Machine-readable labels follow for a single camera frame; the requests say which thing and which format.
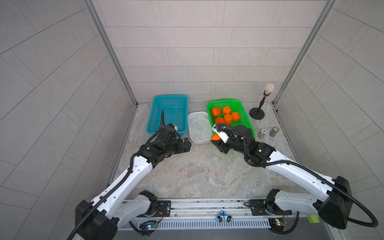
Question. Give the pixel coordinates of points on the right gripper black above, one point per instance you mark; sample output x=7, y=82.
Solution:
x=221, y=145

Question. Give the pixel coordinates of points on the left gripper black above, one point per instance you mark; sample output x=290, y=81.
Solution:
x=180, y=148

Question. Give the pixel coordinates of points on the netted orange front corner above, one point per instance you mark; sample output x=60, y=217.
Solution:
x=236, y=116

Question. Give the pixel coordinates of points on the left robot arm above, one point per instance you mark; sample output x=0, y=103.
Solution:
x=101, y=218

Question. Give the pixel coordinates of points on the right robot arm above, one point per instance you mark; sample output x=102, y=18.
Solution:
x=330, y=198

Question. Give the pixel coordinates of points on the white plastic tub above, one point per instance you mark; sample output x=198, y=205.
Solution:
x=190, y=116

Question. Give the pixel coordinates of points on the black stand with bulb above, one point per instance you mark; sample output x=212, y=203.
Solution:
x=258, y=113

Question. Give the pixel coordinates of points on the green plastic basket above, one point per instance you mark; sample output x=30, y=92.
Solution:
x=235, y=106

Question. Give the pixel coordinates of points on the teal plastic basket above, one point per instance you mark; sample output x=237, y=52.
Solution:
x=176, y=113

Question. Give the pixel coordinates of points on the toy car sticker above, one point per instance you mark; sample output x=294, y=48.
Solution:
x=224, y=217

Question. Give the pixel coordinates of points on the right circuit board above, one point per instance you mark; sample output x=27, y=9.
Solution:
x=277, y=225

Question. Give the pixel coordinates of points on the circuit board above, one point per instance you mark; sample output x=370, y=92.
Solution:
x=149, y=225
x=277, y=225

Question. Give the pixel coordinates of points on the left circuit board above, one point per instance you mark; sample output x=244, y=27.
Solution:
x=149, y=225

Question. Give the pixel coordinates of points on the green sticky note block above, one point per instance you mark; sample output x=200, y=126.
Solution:
x=313, y=219

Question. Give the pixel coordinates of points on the aluminium front rail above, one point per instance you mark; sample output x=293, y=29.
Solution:
x=188, y=212

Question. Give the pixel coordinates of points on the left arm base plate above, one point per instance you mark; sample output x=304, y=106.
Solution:
x=162, y=209

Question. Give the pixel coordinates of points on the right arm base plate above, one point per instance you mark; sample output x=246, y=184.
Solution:
x=262, y=208

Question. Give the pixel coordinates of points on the aluminium corner post right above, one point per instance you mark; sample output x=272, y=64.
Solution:
x=320, y=22

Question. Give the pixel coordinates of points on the aluminium corner post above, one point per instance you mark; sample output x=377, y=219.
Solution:
x=90, y=7
x=320, y=22

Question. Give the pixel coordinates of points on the aluminium corner post left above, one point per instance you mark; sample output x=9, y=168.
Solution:
x=90, y=7

